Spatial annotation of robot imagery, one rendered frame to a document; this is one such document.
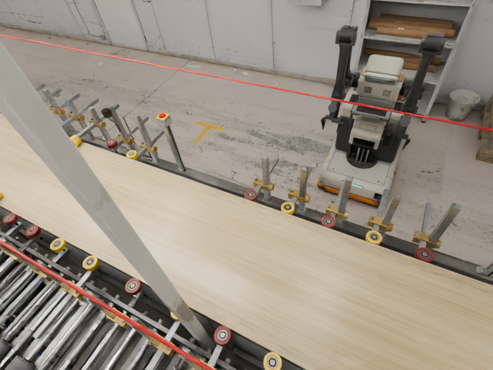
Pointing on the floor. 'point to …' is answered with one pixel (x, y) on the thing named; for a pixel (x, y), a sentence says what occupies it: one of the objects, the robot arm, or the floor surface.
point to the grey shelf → (446, 10)
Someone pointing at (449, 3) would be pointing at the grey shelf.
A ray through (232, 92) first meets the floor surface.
